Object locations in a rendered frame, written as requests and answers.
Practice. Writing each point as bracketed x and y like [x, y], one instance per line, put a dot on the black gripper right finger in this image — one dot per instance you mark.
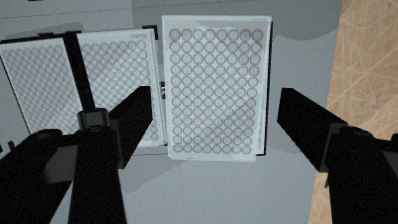
[363, 187]

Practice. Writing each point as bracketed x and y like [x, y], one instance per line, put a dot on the grey deck plate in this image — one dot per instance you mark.
[277, 188]

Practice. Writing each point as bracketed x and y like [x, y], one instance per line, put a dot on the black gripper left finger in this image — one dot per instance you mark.
[37, 173]

